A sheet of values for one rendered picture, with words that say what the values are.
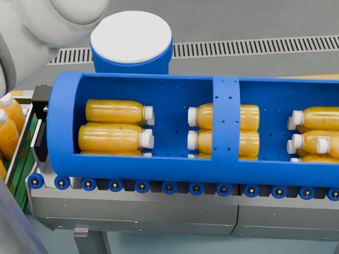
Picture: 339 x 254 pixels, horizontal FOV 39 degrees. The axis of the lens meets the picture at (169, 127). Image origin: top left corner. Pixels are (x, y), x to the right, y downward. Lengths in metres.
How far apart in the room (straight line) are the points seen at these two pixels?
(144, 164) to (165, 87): 0.28
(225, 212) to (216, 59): 1.87
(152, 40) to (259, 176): 0.66
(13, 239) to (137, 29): 1.28
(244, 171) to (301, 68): 2.02
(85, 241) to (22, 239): 1.20
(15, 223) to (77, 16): 0.21
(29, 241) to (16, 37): 0.21
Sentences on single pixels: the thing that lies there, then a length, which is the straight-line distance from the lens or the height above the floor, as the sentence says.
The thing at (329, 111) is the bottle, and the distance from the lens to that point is 1.34.
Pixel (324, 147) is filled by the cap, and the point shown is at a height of 1.11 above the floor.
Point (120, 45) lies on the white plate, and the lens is 1.63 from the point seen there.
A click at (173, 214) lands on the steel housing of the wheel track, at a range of 1.40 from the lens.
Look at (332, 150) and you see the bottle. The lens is 1.27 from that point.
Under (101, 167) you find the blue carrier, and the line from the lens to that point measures 1.21.
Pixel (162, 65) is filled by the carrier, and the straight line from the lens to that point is 1.63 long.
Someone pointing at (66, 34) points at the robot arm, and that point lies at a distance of 0.39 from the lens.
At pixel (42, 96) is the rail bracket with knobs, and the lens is 1.55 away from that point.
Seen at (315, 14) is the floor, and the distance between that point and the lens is 3.63.
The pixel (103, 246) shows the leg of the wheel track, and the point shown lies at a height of 0.27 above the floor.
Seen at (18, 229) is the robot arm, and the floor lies 1.66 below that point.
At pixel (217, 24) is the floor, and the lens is 3.42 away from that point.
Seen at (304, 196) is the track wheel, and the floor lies 0.96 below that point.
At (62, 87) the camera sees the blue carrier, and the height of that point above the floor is 1.23.
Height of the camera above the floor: 2.07
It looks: 49 degrees down
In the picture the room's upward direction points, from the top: 1 degrees counter-clockwise
